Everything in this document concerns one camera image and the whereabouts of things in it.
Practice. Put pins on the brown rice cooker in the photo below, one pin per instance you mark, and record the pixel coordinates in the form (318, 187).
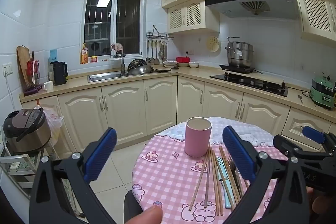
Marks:
(26, 132)

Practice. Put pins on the white fringed cloth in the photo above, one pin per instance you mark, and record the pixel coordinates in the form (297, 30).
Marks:
(173, 132)

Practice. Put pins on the black gas hob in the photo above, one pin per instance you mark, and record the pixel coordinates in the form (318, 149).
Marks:
(262, 87)

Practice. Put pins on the metal colander and bowl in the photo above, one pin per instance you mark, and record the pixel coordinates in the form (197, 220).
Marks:
(140, 70)

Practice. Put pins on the metal cooking utensil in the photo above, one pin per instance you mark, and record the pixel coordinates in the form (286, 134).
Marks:
(157, 60)
(161, 53)
(148, 57)
(165, 52)

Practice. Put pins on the perforated steel steamer plate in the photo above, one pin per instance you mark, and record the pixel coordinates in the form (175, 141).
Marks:
(136, 63)

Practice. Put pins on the stainless steamer pot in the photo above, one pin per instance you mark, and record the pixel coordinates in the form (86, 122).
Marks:
(239, 53)

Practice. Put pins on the light blue box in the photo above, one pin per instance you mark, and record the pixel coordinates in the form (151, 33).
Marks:
(53, 54)

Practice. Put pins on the light blue knife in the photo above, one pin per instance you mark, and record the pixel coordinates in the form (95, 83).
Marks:
(227, 192)

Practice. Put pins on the steel sink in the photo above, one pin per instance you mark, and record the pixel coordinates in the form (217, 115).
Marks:
(105, 77)

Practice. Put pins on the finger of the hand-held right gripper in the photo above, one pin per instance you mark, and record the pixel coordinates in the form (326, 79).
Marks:
(294, 146)
(312, 134)

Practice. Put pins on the person's left hand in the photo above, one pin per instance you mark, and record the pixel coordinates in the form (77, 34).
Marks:
(144, 216)

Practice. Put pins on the yellow perforated round plate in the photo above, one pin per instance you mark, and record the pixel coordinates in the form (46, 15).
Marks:
(213, 44)

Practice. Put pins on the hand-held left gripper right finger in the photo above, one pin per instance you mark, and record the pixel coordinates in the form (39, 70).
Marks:
(240, 158)

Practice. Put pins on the white mug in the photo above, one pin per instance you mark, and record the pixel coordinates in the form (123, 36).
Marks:
(48, 85)

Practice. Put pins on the wooden cutting board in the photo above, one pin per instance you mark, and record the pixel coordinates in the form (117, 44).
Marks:
(22, 61)

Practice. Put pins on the green kitchen appliance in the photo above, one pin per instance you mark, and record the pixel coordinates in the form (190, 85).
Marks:
(323, 94)

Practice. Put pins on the orange dish soap bottle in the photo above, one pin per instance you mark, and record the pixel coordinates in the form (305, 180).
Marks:
(84, 56)

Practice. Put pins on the small pink grey toy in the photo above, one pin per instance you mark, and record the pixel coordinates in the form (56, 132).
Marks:
(116, 48)

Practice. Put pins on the bunch of wooden chopsticks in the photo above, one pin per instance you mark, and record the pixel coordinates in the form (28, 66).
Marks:
(214, 187)

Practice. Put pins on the small red box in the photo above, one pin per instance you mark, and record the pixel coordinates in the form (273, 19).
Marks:
(94, 59)

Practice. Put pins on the purple utensil holder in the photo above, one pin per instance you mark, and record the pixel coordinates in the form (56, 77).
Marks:
(32, 74)

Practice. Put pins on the pink checkered tablecloth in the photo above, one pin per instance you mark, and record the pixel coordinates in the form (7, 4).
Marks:
(170, 174)

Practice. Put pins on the range hood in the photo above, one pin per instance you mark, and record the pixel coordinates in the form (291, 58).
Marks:
(249, 3)

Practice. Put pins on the person's right hand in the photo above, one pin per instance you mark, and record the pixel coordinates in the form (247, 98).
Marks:
(324, 203)

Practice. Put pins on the white wall socket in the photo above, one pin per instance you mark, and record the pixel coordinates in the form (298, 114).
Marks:
(8, 69)

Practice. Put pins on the pink cup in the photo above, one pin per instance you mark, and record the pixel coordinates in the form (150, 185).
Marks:
(197, 140)

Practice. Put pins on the kitchen window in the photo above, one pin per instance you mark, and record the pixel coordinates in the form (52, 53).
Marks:
(126, 16)

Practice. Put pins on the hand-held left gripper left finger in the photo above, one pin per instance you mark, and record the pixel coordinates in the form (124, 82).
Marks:
(101, 154)

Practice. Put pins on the dark cloth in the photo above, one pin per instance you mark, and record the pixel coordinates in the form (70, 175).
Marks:
(132, 208)

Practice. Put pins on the beige kitchen countertop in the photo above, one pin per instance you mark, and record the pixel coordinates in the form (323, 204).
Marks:
(199, 73)

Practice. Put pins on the white plastic bag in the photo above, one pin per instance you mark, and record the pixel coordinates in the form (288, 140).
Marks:
(56, 121)

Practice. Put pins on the black electric kettle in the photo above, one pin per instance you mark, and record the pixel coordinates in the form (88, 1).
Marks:
(59, 74)

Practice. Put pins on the wall utensil rack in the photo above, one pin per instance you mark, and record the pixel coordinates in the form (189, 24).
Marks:
(160, 35)

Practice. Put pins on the small metal spoon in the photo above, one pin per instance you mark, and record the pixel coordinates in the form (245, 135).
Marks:
(300, 97)

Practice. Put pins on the metal faucet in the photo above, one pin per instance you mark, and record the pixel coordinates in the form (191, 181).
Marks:
(122, 66)

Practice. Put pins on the black induction cooker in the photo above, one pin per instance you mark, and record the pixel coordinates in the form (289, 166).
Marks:
(236, 68)

